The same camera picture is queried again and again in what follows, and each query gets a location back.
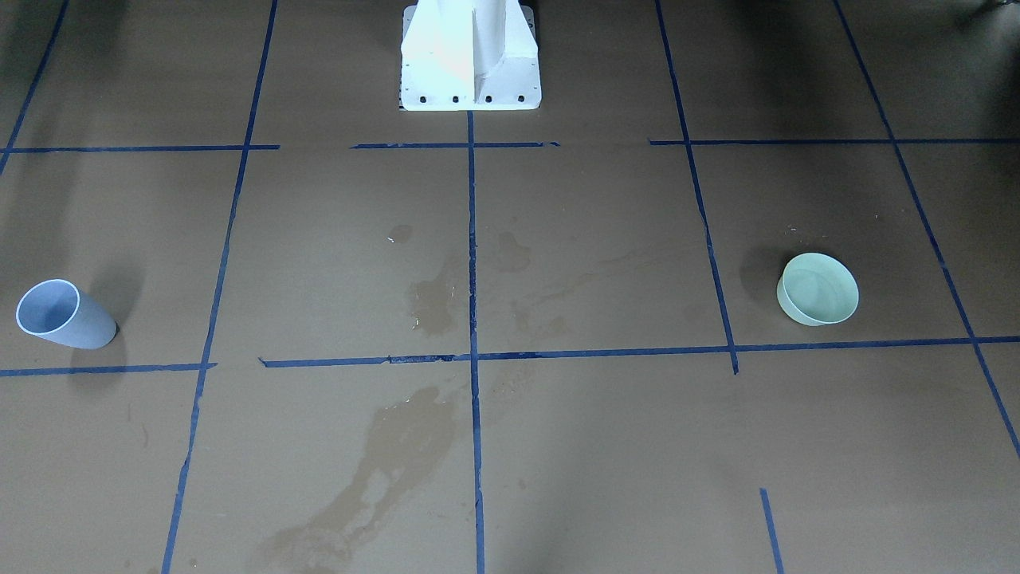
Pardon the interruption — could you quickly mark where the light blue plastic cup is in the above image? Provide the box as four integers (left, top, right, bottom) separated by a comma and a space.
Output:
15, 279, 117, 350

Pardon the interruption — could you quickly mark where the brown paper table cover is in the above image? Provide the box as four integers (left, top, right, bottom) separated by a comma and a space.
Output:
2, 1, 1018, 573

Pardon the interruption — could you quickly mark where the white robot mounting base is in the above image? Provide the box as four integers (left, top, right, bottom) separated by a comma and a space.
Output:
398, 1, 543, 112

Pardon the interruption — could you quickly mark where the mint green bowl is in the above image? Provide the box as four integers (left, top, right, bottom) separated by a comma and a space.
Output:
776, 252, 860, 326

